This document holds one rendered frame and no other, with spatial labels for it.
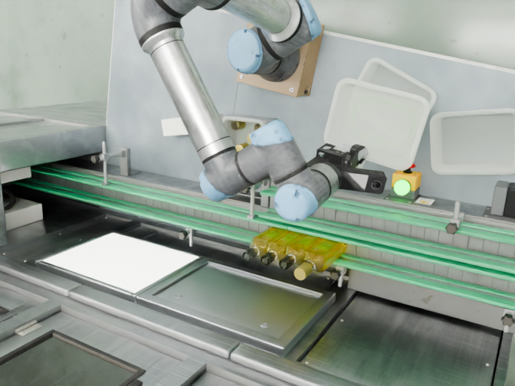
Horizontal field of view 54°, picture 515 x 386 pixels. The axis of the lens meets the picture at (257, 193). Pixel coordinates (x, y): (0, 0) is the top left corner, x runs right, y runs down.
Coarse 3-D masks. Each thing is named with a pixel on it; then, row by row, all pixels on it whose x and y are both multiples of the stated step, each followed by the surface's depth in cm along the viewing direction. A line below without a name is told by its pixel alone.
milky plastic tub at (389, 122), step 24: (336, 96) 120; (360, 96) 124; (384, 96) 121; (408, 96) 112; (336, 120) 124; (360, 120) 125; (384, 120) 122; (408, 120) 120; (336, 144) 123; (360, 144) 126; (384, 144) 124; (408, 144) 121
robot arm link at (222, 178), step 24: (144, 0) 98; (144, 24) 100; (168, 24) 100; (144, 48) 102; (168, 48) 101; (168, 72) 101; (192, 72) 102; (192, 96) 100; (192, 120) 101; (216, 120) 102; (216, 144) 100; (216, 168) 101; (240, 168) 98; (216, 192) 102
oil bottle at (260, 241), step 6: (270, 228) 156; (276, 228) 156; (258, 234) 151; (264, 234) 151; (270, 234) 151; (276, 234) 151; (252, 240) 146; (258, 240) 146; (264, 240) 146; (270, 240) 147; (252, 246) 146; (258, 246) 145; (264, 246) 145; (264, 252) 145; (258, 258) 146
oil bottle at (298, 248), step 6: (306, 234) 151; (294, 240) 146; (300, 240) 146; (306, 240) 146; (312, 240) 146; (318, 240) 148; (288, 246) 142; (294, 246) 142; (300, 246) 142; (306, 246) 142; (312, 246) 144; (288, 252) 140; (294, 252) 139; (300, 252) 139; (300, 258) 139; (294, 264) 140; (300, 264) 140
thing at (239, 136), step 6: (222, 120) 171; (228, 120) 172; (240, 120) 168; (246, 120) 166; (252, 120) 165; (258, 120) 164; (228, 126) 174; (246, 126) 175; (252, 126) 174; (228, 132) 175; (234, 132) 177; (240, 132) 177; (246, 132) 176; (234, 138) 178; (240, 138) 177; (246, 138) 176; (234, 144) 178
